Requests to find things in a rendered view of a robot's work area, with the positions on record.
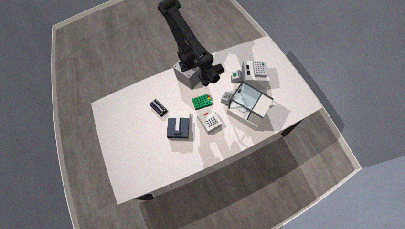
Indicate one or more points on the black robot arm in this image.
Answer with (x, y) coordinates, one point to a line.
(191, 52)

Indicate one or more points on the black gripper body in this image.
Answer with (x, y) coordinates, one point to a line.
(203, 78)

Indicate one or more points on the green tube rack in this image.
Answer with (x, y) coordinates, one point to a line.
(201, 102)

